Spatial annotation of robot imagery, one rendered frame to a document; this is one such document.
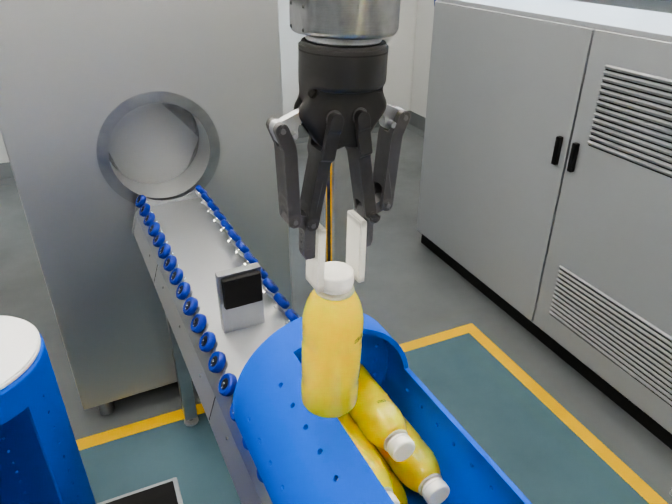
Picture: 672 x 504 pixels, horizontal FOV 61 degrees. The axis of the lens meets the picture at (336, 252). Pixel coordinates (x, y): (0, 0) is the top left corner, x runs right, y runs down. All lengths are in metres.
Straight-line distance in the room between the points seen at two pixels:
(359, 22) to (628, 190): 1.97
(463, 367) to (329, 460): 2.04
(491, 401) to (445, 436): 1.67
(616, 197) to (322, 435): 1.86
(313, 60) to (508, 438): 2.11
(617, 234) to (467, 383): 0.88
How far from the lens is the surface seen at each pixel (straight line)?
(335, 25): 0.45
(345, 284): 0.57
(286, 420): 0.77
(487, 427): 2.47
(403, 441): 0.85
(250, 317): 1.35
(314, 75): 0.48
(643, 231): 2.35
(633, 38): 2.31
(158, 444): 2.43
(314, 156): 0.51
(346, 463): 0.69
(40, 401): 1.27
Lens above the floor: 1.74
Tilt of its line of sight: 29 degrees down
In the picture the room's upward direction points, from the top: straight up
